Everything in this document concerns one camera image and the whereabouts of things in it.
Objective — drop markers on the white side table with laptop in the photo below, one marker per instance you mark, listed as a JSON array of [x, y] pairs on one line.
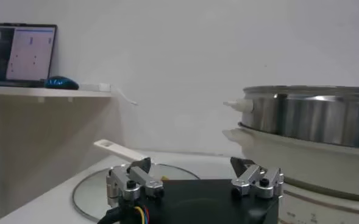
[[30, 92]]

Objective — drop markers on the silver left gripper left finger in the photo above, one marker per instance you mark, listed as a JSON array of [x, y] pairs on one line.
[[136, 182]]

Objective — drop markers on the blue computer mouse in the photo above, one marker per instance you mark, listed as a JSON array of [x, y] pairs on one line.
[[61, 82]]

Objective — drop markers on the black laptop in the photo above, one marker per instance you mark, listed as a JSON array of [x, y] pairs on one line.
[[20, 54]]

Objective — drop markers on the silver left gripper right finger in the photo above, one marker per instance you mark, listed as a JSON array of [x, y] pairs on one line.
[[255, 181]]

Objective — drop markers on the stainless steel steamer basket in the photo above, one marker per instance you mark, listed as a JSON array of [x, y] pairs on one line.
[[313, 118]]

